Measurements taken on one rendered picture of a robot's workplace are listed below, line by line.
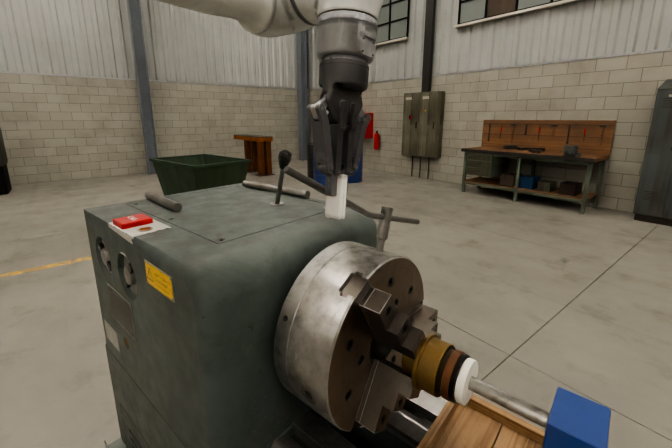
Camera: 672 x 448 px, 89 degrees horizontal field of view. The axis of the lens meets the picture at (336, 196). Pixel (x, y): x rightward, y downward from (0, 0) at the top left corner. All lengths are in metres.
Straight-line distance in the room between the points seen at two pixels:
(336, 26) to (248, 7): 0.15
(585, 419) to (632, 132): 6.61
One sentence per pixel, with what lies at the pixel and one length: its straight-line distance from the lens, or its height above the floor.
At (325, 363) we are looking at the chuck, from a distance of 0.57.
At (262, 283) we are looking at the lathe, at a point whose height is 1.20.
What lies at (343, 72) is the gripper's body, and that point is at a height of 1.54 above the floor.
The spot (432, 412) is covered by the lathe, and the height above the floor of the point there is 0.87.
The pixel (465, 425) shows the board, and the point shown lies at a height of 0.88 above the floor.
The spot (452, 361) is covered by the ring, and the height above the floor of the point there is 1.11.
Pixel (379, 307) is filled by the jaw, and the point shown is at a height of 1.19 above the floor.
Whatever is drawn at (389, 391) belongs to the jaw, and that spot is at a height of 1.03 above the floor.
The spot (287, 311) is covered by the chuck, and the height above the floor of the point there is 1.16.
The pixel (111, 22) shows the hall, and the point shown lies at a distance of 10.79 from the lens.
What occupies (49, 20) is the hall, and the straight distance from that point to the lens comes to 10.68.
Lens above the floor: 1.48
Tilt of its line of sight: 13 degrees down
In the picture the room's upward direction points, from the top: straight up
